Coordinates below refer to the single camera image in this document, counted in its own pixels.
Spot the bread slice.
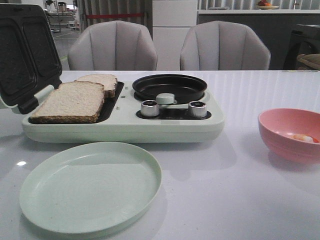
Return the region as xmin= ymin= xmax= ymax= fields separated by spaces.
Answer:
xmin=29 ymin=81 xmax=105 ymax=124
xmin=75 ymin=74 xmax=118 ymax=98

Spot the pink bowl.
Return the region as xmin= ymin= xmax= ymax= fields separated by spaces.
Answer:
xmin=258 ymin=108 xmax=320 ymax=164

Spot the breakfast maker hinged lid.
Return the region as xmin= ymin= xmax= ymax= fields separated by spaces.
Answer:
xmin=0 ymin=3 xmax=62 ymax=115

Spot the cooked shrimp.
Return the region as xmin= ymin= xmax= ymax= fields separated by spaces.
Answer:
xmin=292 ymin=134 xmax=320 ymax=144

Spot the mint green breakfast maker base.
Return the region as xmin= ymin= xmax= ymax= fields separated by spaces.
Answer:
xmin=22 ymin=82 xmax=225 ymax=143

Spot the left silver control knob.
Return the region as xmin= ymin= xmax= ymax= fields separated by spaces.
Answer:
xmin=140 ymin=100 xmax=160 ymax=117

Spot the silver control knob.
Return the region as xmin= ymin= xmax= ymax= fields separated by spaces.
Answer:
xmin=188 ymin=101 xmax=207 ymax=118
xmin=140 ymin=100 xmax=160 ymax=117

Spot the right silver control knob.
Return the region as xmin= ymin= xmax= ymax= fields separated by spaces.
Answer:
xmin=188 ymin=101 xmax=207 ymax=118

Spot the black round frying pan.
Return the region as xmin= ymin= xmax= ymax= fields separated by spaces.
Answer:
xmin=132 ymin=74 xmax=208 ymax=105

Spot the left grey upholstered chair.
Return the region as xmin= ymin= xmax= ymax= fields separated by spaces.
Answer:
xmin=67 ymin=20 xmax=158 ymax=71

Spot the grey upholstered chair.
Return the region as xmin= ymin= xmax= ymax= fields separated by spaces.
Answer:
xmin=67 ymin=20 xmax=158 ymax=71
xmin=180 ymin=20 xmax=271 ymax=71

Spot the right grey upholstered chair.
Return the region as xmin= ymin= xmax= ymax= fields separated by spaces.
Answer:
xmin=180 ymin=20 xmax=271 ymax=71

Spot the mint green round plate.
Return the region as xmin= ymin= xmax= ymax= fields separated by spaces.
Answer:
xmin=19 ymin=142 xmax=162 ymax=238

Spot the white cabinet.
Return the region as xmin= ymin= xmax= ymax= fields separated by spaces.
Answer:
xmin=152 ymin=0 xmax=198 ymax=71

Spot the grey counter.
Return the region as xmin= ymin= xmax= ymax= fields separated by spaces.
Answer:
xmin=196 ymin=9 xmax=320 ymax=70

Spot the fruit plate on counter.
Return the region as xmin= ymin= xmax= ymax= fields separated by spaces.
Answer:
xmin=256 ymin=0 xmax=279 ymax=10

